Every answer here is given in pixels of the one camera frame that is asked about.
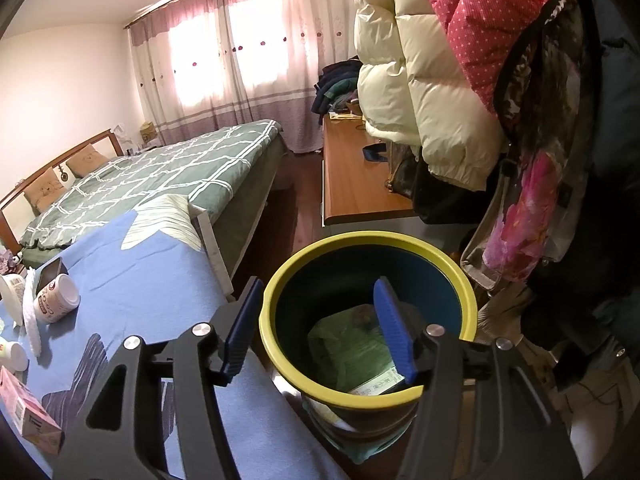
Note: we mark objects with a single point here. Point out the cream puffer jacket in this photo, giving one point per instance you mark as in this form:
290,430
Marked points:
400,85

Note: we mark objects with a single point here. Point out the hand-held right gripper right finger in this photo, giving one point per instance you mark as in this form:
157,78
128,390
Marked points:
395,330

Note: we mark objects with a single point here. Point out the black bag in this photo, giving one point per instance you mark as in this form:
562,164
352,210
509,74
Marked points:
445,200

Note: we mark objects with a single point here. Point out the blue star-print blanket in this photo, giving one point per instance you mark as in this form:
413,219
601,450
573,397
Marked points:
150,285

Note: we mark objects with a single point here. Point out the white cup red label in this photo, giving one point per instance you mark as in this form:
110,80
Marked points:
55,302

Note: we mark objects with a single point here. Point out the white foam net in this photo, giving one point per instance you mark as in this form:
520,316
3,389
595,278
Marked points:
31,320

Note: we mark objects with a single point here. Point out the apple-print paper cup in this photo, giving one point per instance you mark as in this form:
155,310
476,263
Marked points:
14,355

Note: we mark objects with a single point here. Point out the green plastic bag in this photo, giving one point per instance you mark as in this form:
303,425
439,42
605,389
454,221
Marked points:
345,355

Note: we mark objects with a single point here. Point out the green checked duvet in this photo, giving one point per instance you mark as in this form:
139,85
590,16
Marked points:
150,170

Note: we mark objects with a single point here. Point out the brown patterned handbag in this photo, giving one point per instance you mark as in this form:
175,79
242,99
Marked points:
401,175

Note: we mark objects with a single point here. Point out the pink floral scarf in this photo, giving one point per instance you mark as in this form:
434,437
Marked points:
525,220

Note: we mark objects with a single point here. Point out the yellow-rimmed blue trash bin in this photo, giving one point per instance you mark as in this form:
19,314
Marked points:
325,290

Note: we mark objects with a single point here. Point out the patterned cloth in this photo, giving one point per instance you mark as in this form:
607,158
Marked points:
10,261

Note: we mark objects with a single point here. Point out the pink curtain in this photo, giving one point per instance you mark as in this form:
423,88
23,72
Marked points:
300,35
160,75

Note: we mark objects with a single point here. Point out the long white green carton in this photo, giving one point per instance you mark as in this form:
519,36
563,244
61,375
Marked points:
372,386

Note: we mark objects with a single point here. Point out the dark smartphone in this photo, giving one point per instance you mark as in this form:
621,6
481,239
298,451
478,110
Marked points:
50,272

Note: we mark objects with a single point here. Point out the leopard-print scarf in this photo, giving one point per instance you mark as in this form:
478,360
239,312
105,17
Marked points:
545,70

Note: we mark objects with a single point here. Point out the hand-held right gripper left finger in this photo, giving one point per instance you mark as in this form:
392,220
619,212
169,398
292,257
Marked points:
240,330

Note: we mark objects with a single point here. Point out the pile of dark clothes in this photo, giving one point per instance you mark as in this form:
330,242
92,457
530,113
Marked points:
335,90

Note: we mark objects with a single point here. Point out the wooden bed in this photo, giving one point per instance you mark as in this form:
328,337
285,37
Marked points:
260,185

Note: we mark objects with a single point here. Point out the wooden desk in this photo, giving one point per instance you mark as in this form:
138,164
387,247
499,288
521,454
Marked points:
355,185

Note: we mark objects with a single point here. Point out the cardboard box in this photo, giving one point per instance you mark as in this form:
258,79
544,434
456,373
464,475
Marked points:
147,133

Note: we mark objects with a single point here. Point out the tan pillow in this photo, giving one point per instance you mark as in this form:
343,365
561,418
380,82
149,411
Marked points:
44,189
87,160

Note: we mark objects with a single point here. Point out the pink carton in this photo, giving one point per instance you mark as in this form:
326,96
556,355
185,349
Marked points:
25,405

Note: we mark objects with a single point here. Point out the black coat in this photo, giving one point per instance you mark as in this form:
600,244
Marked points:
610,185

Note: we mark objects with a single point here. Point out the red dotted padded jacket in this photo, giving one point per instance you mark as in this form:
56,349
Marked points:
480,15

